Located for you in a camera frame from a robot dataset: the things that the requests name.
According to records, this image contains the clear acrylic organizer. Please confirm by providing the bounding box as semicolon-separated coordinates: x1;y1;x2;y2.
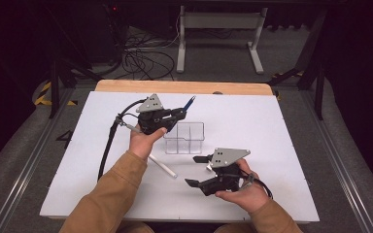
162;120;206;155

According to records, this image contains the aluminium floor rail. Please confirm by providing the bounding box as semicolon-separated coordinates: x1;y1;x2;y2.
299;90;373;233
0;88;79;233

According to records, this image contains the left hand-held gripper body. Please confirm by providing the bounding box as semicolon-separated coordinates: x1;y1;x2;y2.
135;93;177;136

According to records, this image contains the long white pen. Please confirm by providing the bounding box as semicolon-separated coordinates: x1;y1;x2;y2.
149;153;179;180

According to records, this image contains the person's left leg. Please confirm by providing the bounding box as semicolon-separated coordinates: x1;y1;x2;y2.
118;220;155;233

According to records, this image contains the hand-held gripper cable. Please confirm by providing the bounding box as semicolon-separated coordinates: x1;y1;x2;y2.
96;98;148;182
238;173;274;200

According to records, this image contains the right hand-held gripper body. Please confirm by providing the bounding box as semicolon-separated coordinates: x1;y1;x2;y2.
197;148;252;197

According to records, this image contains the blue pen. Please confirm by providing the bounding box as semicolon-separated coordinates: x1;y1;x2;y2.
168;95;197;132

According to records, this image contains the person's left hand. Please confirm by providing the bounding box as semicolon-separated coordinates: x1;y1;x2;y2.
128;126;169;160

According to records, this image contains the yellow black hazard tape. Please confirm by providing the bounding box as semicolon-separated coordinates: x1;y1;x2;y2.
33;81;79;107

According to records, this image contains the person's right hand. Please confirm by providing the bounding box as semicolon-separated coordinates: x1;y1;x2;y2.
215;157;272;215

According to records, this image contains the tangle of black cables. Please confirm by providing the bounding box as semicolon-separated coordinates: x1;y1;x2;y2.
120;27;180;82

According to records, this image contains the black metal stand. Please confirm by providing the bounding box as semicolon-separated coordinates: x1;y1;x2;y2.
47;48;105;120
266;9;329;121

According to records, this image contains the white metal stand frame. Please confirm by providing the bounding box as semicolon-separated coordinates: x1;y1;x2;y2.
176;5;269;76

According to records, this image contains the right hand-held gripper cable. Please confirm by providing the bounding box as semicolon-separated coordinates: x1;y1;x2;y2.
238;173;274;200

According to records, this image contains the left hand-held gripper cable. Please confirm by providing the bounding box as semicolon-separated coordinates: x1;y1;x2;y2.
96;98;148;182

